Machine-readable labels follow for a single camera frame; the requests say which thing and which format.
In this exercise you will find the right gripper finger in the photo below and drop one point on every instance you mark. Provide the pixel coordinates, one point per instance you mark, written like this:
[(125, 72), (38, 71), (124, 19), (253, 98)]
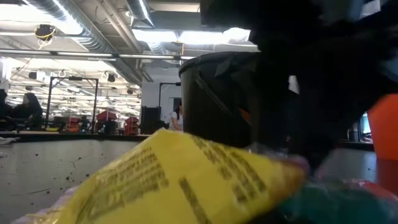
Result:
[(275, 105), (323, 124)]

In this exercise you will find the yellow candy packet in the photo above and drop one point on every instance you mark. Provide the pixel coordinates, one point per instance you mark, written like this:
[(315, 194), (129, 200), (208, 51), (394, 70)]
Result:
[(155, 186)]

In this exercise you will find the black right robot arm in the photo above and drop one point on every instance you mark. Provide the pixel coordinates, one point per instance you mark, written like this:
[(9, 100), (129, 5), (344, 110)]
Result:
[(382, 40)]

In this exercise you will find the green clear-wrapped candy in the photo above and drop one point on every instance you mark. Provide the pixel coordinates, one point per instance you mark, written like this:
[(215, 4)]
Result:
[(326, 205)]

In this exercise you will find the computer monitor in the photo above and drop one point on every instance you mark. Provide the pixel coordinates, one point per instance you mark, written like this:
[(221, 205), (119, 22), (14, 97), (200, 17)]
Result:
[(366, 124)]

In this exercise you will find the orange jack-o-lantern bucket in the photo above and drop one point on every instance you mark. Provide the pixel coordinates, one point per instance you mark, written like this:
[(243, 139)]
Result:
[(385, 130)]

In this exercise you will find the black jack-o-lantern bucket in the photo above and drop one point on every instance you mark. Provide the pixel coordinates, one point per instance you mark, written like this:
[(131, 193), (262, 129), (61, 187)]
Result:
[(211, 102)]

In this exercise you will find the person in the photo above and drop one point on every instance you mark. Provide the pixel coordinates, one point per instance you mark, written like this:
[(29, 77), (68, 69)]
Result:
[(29, 109), (177, 119), (4, 107)]

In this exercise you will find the black gantry stand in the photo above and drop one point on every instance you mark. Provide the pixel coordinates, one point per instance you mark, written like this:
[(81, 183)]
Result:
[(49, 102), (159, 102)]

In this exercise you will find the black cabinet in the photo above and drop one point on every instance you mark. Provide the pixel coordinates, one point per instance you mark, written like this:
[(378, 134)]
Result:
[(150, 119)]

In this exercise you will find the red tool cart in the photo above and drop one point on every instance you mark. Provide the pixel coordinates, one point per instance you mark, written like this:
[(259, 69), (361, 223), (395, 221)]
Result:
[(107, 115), (132, 126)]

